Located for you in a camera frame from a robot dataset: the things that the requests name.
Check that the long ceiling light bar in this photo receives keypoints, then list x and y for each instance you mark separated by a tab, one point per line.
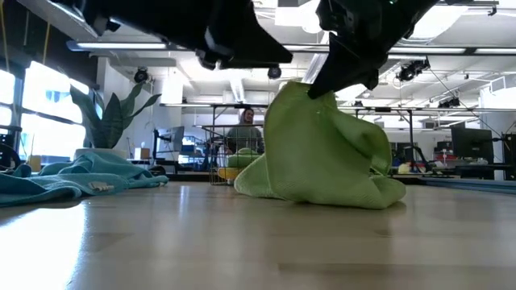
121	46

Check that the green microfiber towel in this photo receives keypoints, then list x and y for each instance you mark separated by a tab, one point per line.
322	161

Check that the black equipment box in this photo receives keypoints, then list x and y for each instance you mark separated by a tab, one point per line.
511	157

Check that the black ceiling spot lamp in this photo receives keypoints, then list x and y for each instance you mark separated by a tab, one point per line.
274	73
141	75

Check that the monitor on black arm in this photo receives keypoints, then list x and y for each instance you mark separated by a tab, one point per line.
176	139

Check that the potted snake plant white pot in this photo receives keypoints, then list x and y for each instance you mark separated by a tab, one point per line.
109	129

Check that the bright window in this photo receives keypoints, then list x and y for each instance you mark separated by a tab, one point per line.
48	133

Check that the person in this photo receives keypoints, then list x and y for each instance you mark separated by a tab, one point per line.
246	137

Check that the black ceiling device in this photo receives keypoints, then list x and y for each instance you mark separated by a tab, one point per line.
449	103

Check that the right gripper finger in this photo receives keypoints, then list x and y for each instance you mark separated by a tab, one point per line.
338	68

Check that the cardboard box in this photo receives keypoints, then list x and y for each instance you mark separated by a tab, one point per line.
142	154

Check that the yellow microfiber towel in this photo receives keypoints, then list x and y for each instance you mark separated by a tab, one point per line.
227	173

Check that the black ceiling camera cluster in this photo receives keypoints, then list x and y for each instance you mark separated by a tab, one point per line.
409	72

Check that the yellow container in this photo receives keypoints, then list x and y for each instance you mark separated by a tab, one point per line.
34	164

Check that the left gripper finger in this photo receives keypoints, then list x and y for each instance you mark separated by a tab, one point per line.
254	44

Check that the dark computer monitor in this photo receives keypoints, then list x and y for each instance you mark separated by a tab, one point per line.
471	145

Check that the dark office desk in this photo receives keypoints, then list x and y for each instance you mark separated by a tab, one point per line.
475	166

